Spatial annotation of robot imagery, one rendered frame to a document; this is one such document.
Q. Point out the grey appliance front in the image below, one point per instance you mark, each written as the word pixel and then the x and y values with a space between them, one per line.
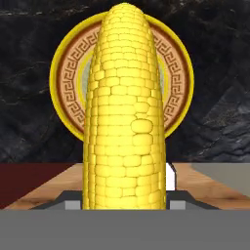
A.
pixel 228 175

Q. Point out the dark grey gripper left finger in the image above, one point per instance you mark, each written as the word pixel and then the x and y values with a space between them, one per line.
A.
pixel 70 199

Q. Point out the small white block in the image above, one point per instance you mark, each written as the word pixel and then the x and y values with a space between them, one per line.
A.
pixel 170 177

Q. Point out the yellow rimmed patterned plate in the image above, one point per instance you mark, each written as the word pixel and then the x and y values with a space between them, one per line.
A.
pixel 70 81

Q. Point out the yellow corn cob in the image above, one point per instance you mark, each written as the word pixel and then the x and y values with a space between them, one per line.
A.
pixel 123 130

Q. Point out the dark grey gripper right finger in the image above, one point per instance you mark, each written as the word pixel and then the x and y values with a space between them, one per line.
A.
pixel 182 198

